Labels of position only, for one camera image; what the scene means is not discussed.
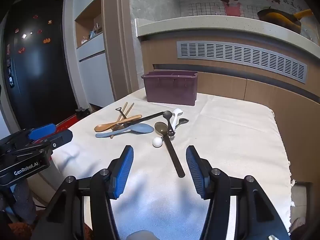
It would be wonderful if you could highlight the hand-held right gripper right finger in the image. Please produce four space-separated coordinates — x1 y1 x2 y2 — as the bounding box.
185 145 292 240

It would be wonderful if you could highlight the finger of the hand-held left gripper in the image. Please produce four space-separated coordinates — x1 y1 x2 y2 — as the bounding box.
7 123 57 147
15 129 73 155

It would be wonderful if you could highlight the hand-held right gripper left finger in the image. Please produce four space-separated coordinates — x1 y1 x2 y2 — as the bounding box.
31 145 134 240

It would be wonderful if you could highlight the brown translucent spoon black handle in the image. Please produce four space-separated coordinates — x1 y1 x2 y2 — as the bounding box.
111 112 164 131
154 122 186 178

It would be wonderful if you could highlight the metal shovel-shaped spoon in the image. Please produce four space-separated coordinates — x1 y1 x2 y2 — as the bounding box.
115 107 128 120

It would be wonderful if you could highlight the wooden chopstick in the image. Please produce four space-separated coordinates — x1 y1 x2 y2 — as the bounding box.
117 102 128 122
124 102 135 119

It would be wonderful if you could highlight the white plastic spoon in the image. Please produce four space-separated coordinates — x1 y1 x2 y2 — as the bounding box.
169 108 183 133

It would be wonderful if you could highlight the purple plastic utensil box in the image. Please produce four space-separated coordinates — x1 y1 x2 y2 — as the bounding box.
141 71 198 106

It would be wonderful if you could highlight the red floor mat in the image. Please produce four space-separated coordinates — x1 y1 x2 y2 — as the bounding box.
56 114 83 133

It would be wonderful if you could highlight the cream tablecloth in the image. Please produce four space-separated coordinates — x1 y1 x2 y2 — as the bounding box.
51 87 298 240

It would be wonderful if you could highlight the black refrigerator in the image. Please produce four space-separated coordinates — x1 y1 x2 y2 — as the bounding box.
2 0 78 130

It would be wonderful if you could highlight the white cabinet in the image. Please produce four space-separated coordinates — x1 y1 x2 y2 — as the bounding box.
77 34 116 105

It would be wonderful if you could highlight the group of fridge magnets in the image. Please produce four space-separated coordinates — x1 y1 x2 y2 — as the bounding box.
6 15 54 88

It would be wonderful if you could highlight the grey vent grille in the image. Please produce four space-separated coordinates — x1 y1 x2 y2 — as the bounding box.
176 41 307 84

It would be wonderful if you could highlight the beige stone countertop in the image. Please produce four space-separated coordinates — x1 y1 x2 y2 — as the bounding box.
135 16 320 47

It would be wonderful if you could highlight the wooden wall shelf niche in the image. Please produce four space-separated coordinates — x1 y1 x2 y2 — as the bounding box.
74 0 104 49

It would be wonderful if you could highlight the cartoon wall sticker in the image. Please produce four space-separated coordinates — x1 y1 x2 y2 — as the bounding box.
180 0 316 34

